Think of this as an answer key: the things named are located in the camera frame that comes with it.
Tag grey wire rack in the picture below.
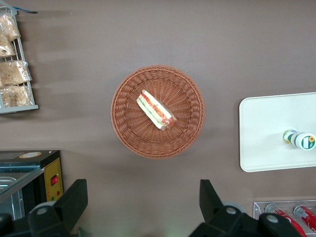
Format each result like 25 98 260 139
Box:
0 5 40 115

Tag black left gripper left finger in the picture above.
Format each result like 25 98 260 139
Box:
0 179 89 237

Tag green gum bottle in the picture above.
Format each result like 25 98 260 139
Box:
282 128 316 151

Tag clear bag of pastry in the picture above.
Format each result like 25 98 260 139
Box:
0 84 33 108
0 13 21 41
0 60 33 87
0 34 18 59

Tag brown round wicker basket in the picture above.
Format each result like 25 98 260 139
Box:
110 64 206 159

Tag red cola bottle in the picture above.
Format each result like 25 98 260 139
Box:
265 204 308 237
293 204 316 227

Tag black yellow food warmer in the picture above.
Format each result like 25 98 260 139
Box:
0 149 64 221

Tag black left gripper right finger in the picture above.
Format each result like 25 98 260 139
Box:
189 179 307 237

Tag wrapped triangle sandwich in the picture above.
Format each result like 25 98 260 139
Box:
136 89 178 131

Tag cream plastic tray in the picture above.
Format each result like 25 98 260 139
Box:
238 92 316 173

